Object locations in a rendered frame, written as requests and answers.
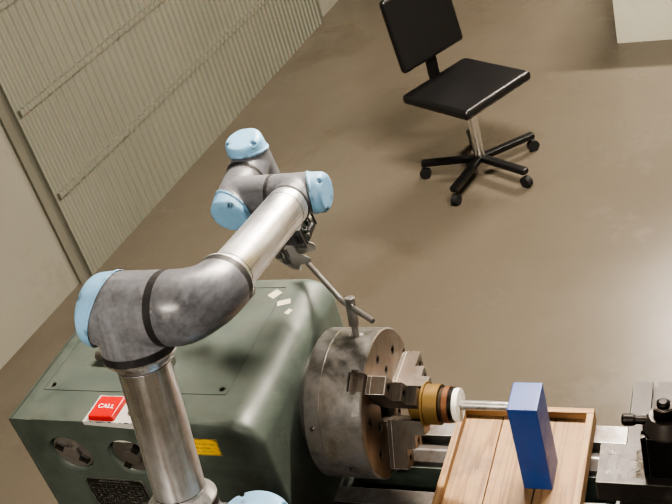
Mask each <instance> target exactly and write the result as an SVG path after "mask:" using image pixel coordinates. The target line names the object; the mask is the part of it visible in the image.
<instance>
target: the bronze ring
mask: <svg viewBox="0 0 672 504"><path fill-rule="evenodd" d="M455 388H457V387H453V386H444V384H431V383H430V382H429V381H425V382H424V383H423V384H422V386H421V389H420V393H419V400H418V409H408V411H409V415H410V417H411V418H412V419H420V421H421V423H422V425H423V426H424V427H429V426H430V425H443V424H444V423H447V424H452V423H456V422H455V421H454V420H453V418H452V415H451V396H452V392H453V390H454V389H455Z"/></svg>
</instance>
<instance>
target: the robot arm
mask: <svg viewBox="0 0 672 504"><path fill-rule="evenodd" d="M225 149H226V152H227V156H228V158H230V163H229V165H228V167H227V170H226V173H225V175H224V177H223V179H222V182H221V184H220V186H219V188H218V190H217V191H216V192H215V196H214V199H213V201H212V205H211V209H210V211H211V215H212V218H213V219H214V220H215V222H216V223H218V224H219V225H220V226H222V227H224V228H226V229H229V230H236V232H235V234H234V235H233V236H232V237H231V238H230V239H229V240H228V241H227V242H226V244H225V245H224V246H223V247H222V248H221V249H220V250H219V251H218V252H217V253H213V254H210V255H208V256H206V257H204V258H203V259H202V260H201V261H200V262H199V263H198V264H197V265H194V266H191V267H186V268H180V269H159V270H123V269H117V270H114V271H107V272H100V273H97V274H95V275H93V276H92V277H91V278H89V279H88V280H87V281H86V283H85V284H84V285H83V287H82V289H81V291H80V293H79V296H78V300H77V302H76V306H75V314H74V320H75V328H76V332H77V334H78V336H79V338H80V340H81V341H82V342H83V343H86V345H88V346H90V347H92V348H97V347H99V350H100V353H101V356H102V359H103V363H104V365H105V367H107V368H108V369H110V370H112V371H115V372H117V374H118V378H119V381H120V384H121V388H122V391H123V394H124V398H125V401H126V404H127V408H128V411H129V414H130V418H131V421H132V424H133V428H134V431H135V435H136V438H137V441H138V445H139V448H140V451H141V455H142V458H143V461H144V465H145V468H146V471H147V475H148V478H149V481H150V485H151V488H152V492H153V496H152V497H151V498H150V500H149V503H148V504H288V503H287V502H286V501H285V500H284V499H283V498H281V497H280V496H278V495H276V494H274V493H272V492H268V491H250V492H246V493H244V496H242V497H240V496H237V497H235V498H233V499H232V500H231V501H230V502H229V503H227V502H221V501H220V499H219V495H218V492H217V488H216V486H215V484H214V483H213V482H212V481H211V480H209V479H206V478H204V476H203V472H202V468H201V465H200V461H199V457H198V454H197V450H196V446H195V443H194V439H193V436H192V432H191V428H190V425H189V421H188V417H187V414H186V410H185V406H184V403H183V399H182V396H181V392H180V388H179V385H178V381H177V377H176V374H175V370H174V366H173V363H172V359H171V355H172V354H173V352H174V351H175V349H176V348H177V347H179V346H185V345H189V344H193V343H195V342H197V341H200V340H202V339H204V338H206V337H208V336H209V335H211V334H213V333H214V332H216V331H217V330H219V329H220V328H221V327H223V326H224V325H225V324H227V323H228V322H229V321H231V320H232V319H233V318H234V317H235V316H236V315H237V314H238V313H239V312H240V311H241V310H242V309H243V308H244V307H245V305H246V304H247V303H248V301H249V300H250V299H251V297H252V295H253V291H254V283H255V282H256V281H257V279H258V278H259V277H260V276H261V274H262V273H263V272H264V270H265V269H266V268H267V267H268V265H269V264H270V263H271V262H272V260H273V259H274V258H276V259H277V260H278V261H280V262H281V263H282V264H285V265H286V266H288V267H290V268H292V269H295V270H301V269H302V264H307V263H310V262H311V259H310V257H308V256H306V255H303V254H304V253H308V252H311V251H314V250H315V249H316V246H315V244H314V243H312V242H309V241H310V239H311V236H312V234H313V231H314V229H315V226H316V224H317V221H316V219H315V217H314V215H313V214H318V213H325V212H327V211H328V210H329V209H330V208H331V206H332V203H333V186H332V182H331V180H330V178H329V176H328V175H327V174H326V173H324V172H321V171H318V172H309V171H306V172H296V173H280V171H279V168H278V166H277V164H276V162H275V160H274V158H273V156H272V153H271V151H270V149H269V145H268V143H266V141H265V140H264V138H263V136H262V134H261V133H260V132H259V131H258V130H256V129H253V128H247V129H241V130H239V131H236V132H235V133H233V134H232V135H231V136H230V137H229V138H228V139H227V141H226V143H225Z"/></svg>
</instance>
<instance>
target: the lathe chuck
mask: <svg viewBox="0 0 672 504"><path fill-rule="evenodd" d="M358 329H359V332H360V333H363V334H364V336H363V337H361V338H359V339H349V338H348V337H349V335H351V334H352V329H351V327H347V328H344V329H342V330H341V331H340V332H339V333H338V334H337V335H336V336H335V338H334V339H333V341H332V343H331V345H330V347H329V350H328V352H327V355H326V358H325V362H324V366H323V370H322V375H321V382H320V392H319V422H320V431H321V438H322V443H323V447H324V450H325V454H326V456H327V459H328V461H329V463H330V465H331V467H332V468H333V470H334V471H335V472H336V473H337V474H338V475H340V476H342V477H351V478H366V479H382V480H386V479H389V478H390V477H391V471H390V458H389V444H388V431H387V425H386V424H385V423H384V421H383V419H382V416H388V417H391V416H392V415H407V416H410V415H409V411H408V409H406V408H383V407H381V406H379V405H378V404H377V403H375V402H374V401H373V400H371V399H370V398H369V397H367V396H366V395H365V394H363V393H362V392H356V394H355V395H350V392H348V389H349V381H350V374H353V371H358V373H359V374H365V375H366V376H386V377H388V378H389V379H390V380H391V381H392V380H393V377H394V374H395V371H396V369H397V366H398V363H399V360H400V357H401V355H402V352H403V349H404V343H403V341H402V339H401V338H400V336H399V335H398V333H397V332H396V331H395V330H393V329H392V328H390V327H358ZM347 466H353V467H356V468H358V469H360V470H361V472H360V473H352V472H349V471H347V470H346V468H345V467H347Z"/></svg>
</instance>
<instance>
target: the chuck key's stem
mask: <svg viewBox="0 0 672 504"><path fill-rule="evenodd" d="M344 302H345V307H346V312H347V318H348V323H349V326H350V327H351V329H352V334H353V336H352V337H354V338H356V337H359V336H360V335H359V329H358V325H359V318H358V315H357V314H356V313H354V312H353V311H351V310H350V307H351V306H353V305H355V306H356V302H355V297H354V296H352V295H350V296H346V297H345V298H344Z"/></svg>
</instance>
